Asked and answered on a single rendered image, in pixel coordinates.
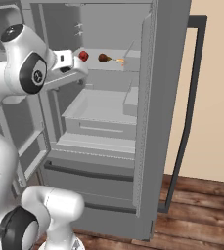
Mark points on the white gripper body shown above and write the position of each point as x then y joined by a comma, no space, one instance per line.
79,67

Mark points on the orange shrimp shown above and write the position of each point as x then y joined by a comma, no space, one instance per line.
120,61

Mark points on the grey fridge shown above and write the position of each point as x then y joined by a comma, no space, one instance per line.
112,31

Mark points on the grey fridge crisper drawer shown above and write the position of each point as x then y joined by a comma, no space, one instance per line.
98,117

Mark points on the grey fridge door with shelves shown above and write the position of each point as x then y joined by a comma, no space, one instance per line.
32,143

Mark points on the grey door bin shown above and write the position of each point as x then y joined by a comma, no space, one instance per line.
132,60
131,102

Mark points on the grey freezer drawer front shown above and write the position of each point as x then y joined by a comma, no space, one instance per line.
94,187
110,221

